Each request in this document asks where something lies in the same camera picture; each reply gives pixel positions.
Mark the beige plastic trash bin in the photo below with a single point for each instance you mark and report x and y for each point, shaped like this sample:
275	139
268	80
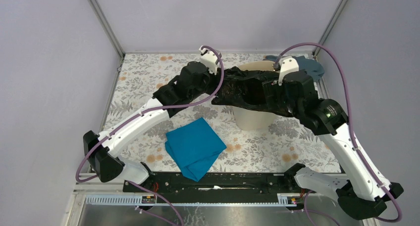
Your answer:
252	120

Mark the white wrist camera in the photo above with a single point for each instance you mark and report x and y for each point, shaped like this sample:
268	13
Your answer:
209	58
285	66

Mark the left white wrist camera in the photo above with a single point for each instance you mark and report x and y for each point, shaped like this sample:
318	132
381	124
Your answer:
209	58

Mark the black trash bag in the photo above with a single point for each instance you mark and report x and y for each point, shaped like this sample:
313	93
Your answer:
253	90

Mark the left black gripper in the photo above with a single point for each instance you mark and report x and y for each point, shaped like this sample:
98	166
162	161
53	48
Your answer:
207	72

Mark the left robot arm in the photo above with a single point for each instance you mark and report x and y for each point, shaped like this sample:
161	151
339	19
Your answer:
102	150

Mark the dark teal crumpled cloth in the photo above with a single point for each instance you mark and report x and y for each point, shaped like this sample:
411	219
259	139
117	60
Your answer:
309	66

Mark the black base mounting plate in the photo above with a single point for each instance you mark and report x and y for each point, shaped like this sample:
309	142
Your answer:
217	187

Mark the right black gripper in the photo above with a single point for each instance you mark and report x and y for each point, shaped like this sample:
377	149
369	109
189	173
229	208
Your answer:
272	87

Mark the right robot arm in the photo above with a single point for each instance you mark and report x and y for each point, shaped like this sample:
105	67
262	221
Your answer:
364	192

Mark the bright blue folded cloth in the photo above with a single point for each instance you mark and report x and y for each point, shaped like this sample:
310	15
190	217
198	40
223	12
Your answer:
194	148

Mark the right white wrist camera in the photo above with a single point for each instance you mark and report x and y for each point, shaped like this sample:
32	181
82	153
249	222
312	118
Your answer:
285	66

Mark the floral patterned table mat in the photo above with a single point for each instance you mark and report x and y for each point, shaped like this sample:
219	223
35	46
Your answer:
274	149

